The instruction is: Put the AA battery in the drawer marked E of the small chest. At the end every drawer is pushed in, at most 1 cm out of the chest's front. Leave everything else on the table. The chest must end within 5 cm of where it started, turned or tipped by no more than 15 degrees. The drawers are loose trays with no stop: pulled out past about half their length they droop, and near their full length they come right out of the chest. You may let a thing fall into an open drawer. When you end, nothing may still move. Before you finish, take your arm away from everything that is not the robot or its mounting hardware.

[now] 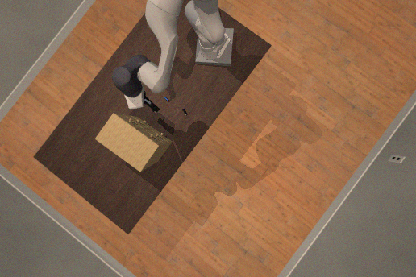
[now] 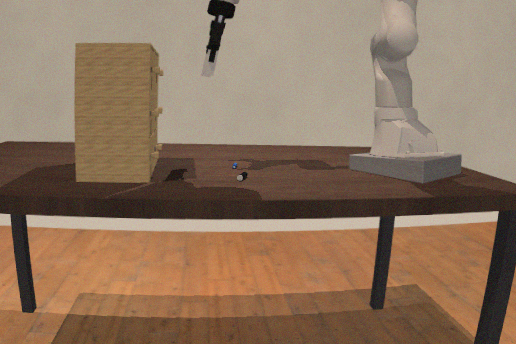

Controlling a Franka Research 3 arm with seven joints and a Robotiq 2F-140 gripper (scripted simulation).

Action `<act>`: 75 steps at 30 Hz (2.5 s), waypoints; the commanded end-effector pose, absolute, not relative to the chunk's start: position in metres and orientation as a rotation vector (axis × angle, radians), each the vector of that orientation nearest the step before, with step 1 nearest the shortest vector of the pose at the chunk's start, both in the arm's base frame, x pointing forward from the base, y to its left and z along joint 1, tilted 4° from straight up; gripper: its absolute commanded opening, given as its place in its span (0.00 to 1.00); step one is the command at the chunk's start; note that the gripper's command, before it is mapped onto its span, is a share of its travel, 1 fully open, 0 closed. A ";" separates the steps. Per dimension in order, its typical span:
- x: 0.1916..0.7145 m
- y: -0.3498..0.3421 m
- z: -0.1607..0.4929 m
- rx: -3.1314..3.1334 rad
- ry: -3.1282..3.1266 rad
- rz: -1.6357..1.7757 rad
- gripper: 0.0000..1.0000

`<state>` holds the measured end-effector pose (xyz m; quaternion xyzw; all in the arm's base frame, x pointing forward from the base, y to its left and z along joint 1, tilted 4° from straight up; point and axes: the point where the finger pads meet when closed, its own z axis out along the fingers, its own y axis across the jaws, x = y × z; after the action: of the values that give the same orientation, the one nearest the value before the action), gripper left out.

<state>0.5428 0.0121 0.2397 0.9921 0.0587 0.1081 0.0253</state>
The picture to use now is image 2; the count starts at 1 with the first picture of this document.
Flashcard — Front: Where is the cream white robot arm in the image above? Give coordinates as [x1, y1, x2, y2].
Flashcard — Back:
[370, 0, 444, 158]

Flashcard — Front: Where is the tan wooden chest of drawers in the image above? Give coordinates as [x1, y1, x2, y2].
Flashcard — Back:
[75, 43, 158, 183]

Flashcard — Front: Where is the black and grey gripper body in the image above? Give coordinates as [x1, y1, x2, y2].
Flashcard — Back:
[207, 0, 235, 19]

